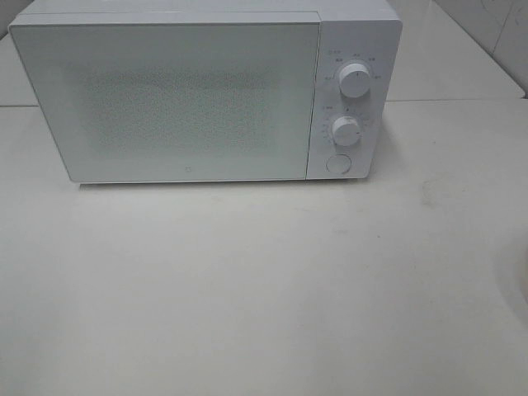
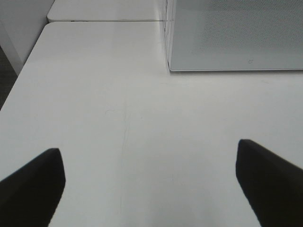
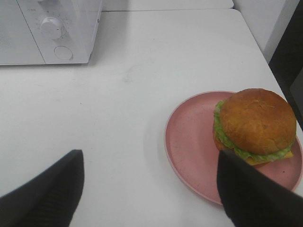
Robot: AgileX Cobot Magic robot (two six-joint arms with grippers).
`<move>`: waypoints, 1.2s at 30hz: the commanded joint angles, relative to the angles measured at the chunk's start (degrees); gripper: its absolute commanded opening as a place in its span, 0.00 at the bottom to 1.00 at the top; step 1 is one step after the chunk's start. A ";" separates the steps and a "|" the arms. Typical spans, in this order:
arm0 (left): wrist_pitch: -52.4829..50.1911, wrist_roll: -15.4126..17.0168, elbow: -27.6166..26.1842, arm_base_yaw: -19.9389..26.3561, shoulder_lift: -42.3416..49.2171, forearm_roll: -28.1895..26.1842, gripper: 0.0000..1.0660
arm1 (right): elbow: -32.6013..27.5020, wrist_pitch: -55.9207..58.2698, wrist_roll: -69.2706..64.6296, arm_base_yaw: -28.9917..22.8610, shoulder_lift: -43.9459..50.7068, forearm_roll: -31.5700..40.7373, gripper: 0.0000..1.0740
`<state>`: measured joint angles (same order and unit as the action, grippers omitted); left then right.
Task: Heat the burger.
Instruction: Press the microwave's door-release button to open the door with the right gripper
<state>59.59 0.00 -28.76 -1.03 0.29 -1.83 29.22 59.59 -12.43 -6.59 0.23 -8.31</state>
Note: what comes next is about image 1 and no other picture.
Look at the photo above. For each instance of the white round door button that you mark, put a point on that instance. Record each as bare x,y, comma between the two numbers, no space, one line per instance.
339,164

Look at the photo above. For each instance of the white microwave oven body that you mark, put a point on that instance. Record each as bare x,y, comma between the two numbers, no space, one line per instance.
368,31

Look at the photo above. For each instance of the white microwave door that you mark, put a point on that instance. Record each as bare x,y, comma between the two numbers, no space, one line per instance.
175,103

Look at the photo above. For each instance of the white round knob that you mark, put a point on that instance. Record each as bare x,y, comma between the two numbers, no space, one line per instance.
354,79
346,131

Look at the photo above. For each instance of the upper white round knob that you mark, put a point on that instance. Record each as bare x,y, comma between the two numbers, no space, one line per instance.
354,79

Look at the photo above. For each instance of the lower white round knob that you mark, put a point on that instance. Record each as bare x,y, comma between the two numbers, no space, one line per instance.
346,131

